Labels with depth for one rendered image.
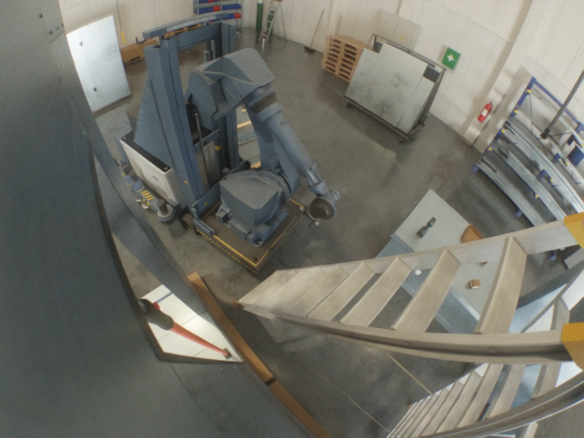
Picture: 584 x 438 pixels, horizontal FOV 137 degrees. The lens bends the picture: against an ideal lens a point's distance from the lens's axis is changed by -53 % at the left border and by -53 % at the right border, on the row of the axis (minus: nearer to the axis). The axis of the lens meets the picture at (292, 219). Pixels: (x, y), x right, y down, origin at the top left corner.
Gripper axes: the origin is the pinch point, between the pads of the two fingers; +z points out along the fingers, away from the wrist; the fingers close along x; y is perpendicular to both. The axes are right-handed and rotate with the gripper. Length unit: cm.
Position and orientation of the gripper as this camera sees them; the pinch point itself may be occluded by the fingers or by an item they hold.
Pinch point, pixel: (305, 219)
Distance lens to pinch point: 200.5
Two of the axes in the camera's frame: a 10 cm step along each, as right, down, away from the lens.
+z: -4.1, 3.3, 8.5
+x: 7.3, 6.7, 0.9
